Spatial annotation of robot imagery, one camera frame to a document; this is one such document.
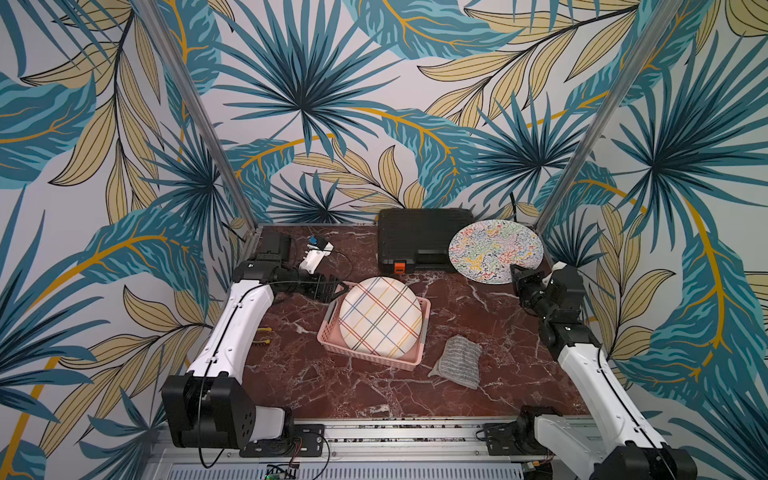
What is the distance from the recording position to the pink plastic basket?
83cm

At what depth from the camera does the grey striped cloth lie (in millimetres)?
831

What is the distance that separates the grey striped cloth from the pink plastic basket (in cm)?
8
